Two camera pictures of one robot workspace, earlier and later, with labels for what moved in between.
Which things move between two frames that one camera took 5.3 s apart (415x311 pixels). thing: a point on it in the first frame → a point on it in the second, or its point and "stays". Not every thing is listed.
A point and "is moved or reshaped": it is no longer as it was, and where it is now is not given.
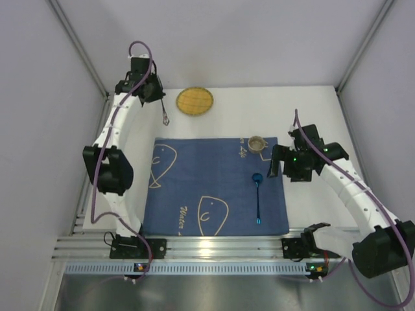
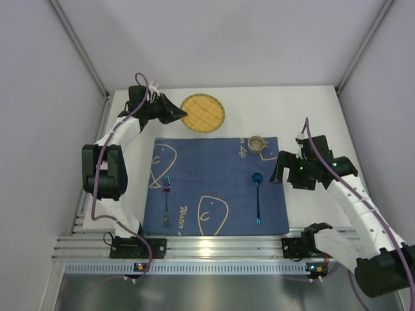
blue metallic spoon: (257, 178) stays
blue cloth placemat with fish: (216, 186) stays
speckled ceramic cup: (256, 144) stays
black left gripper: (155, 91) → (161, 107)
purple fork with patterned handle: (165, 118) is moved or reshaped
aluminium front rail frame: (72, 244) stays
